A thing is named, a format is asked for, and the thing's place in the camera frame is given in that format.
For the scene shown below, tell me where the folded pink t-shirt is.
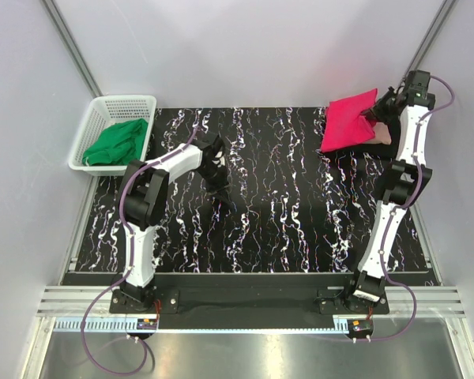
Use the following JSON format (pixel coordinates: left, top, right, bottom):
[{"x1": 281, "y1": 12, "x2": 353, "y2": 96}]
[{"x1": 367, "y1": 122, "x2": 392, "y2": 145}]

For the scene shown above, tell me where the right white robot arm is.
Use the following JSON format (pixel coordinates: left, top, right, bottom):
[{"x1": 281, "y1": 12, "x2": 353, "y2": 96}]
[{"x1": 342, "y1": 70, "x2": 435, "y2": 313}]

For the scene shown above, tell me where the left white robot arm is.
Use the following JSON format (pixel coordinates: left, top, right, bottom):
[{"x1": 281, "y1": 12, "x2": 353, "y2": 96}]
[{"x1": 118, "y1": 132, "x2": 231, "y2": 313}]

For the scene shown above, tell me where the black marble table mat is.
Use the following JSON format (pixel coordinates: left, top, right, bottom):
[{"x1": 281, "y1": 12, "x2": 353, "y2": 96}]
[{"x1": 65, "y1": 107, "x2": 439, "y2": 274}]

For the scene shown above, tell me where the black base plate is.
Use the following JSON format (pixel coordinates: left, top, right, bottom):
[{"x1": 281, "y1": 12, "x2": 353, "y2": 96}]
[{"x1": 110, "y1": 273, "x2": 389, "y2": 332}]

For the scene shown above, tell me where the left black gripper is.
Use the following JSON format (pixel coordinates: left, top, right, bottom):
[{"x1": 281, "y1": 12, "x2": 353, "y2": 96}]
[{"x1": 196, "y1": 163, "x2": 231, "y2": 205}]

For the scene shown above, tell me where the red t-shirt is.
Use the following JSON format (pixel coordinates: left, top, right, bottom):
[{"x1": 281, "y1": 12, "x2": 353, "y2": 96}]
[{"x1": 321, "y1": 88, "x2": 378, "y2": 152}]

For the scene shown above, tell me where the green t-shirt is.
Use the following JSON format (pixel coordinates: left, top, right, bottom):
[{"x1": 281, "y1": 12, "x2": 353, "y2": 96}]
[{"x1": 81, "y1": 118, "x2": 148, "y2": 166}]

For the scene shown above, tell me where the folded black t-shirt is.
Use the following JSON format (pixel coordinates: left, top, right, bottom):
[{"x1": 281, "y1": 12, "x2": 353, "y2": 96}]
[{"x1": 351, "y1": 118, "x2": 401, "y2": 159}]

